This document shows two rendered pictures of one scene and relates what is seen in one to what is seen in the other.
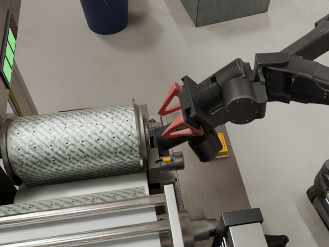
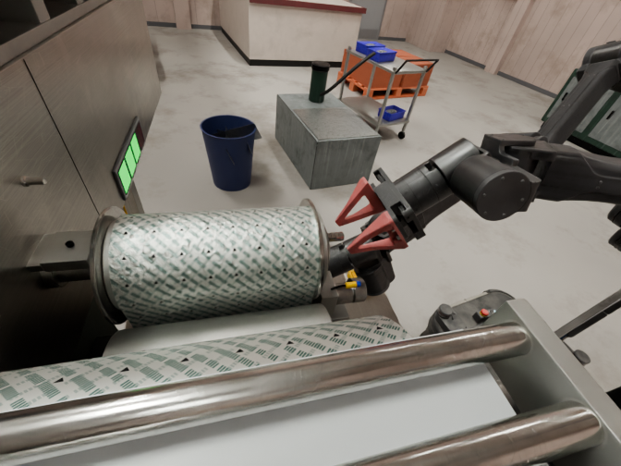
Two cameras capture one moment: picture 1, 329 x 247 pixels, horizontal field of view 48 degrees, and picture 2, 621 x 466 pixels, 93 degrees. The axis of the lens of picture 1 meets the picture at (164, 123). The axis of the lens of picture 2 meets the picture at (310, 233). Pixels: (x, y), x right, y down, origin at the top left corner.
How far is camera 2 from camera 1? 0.36 m
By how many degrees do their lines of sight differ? 12
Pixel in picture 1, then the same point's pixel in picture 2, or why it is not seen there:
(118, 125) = (290, 228)
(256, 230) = not seen: outside the picture
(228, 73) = (456, 154)
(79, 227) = (288, 442)
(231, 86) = (477, 163)
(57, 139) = (193, 245)
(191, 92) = (395, 186)
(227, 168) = (380, 307)
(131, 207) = (449, 363)
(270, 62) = (516, 140)
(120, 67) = not seen: hidden behind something
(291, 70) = (548, 150)
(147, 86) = not seen: hidden behind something
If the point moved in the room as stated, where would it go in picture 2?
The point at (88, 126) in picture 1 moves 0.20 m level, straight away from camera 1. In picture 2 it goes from (244, 227) to (213, 149)
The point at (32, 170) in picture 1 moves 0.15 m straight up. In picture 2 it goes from (144, 297) to (95, 190)
